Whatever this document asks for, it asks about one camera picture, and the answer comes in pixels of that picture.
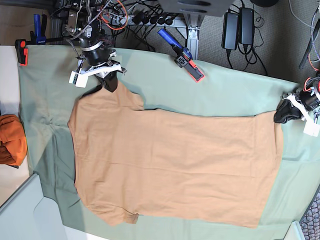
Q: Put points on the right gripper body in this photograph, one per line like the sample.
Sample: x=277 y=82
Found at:
x=100 y=59

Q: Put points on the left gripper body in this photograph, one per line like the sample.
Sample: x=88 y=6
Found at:
x=303 y=101

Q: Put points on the tan orange T-shirt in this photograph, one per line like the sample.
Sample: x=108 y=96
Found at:
x=130 y=161

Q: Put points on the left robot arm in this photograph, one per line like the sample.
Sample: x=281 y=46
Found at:
x=311 y=55

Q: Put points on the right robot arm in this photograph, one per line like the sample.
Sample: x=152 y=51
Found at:
x=86 y=29

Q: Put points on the black power strip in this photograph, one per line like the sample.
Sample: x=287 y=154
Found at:
x=158 y=20

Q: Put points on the blue orange centre clamp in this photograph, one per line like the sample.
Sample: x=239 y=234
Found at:
x=184 y=58

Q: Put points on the black power brick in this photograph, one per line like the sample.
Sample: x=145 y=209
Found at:
x=230 y=31
x=246 y=26

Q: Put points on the dark orange folded garment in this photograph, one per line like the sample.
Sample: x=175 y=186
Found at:
x=13 y=142

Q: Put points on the white grey bin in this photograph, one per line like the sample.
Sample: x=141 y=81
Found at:
x=29 y=215

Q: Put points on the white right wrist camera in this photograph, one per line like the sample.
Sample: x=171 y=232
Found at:
x=79 y=80

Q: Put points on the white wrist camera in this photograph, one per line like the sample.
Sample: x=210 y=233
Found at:
x=311 y=128
x=79 y=80

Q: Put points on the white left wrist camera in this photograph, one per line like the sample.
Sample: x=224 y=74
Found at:
x=311 y=128

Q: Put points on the aluminium frame post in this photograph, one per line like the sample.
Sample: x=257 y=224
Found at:
x=193 y=24

